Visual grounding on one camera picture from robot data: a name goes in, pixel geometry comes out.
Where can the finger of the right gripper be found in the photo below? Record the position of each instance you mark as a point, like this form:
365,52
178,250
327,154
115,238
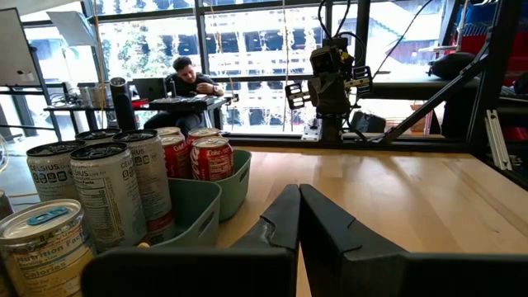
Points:
362,79
296,97

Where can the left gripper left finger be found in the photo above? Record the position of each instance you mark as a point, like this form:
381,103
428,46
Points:
247,268

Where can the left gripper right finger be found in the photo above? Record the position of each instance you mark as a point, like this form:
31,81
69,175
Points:
371,272

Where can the teal plastic bin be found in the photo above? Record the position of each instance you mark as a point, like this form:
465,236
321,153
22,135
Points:
235,185

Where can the black side desk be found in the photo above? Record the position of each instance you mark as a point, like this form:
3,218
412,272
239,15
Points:
404,88

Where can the black floor bag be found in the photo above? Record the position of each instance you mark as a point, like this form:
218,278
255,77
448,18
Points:
367,122

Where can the orange cardboard box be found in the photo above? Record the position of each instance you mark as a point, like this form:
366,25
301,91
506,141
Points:
427,117

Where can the person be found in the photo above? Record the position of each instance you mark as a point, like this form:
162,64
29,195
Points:
185,82

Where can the black keyboard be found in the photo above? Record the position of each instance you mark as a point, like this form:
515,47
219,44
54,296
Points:
181,103

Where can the grey laptop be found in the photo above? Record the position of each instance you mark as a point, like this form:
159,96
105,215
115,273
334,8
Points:
149,88

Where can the red storage bins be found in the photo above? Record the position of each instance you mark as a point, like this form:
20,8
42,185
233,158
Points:
515,53

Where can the red box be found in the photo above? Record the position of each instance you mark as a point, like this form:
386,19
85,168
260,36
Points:
140,103

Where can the silver metal container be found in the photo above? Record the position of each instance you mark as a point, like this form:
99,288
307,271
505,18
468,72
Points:
92,95

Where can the black office desk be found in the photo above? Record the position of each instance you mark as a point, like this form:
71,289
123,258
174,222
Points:
62,108

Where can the white board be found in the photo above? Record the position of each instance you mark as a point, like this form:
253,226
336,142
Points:
16,49

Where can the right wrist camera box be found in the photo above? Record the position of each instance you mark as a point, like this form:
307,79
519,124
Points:
326,59

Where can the silver mounting bracket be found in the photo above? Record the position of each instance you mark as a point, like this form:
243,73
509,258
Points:
498,140

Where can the black floor post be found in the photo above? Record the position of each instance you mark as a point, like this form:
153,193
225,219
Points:
123,107

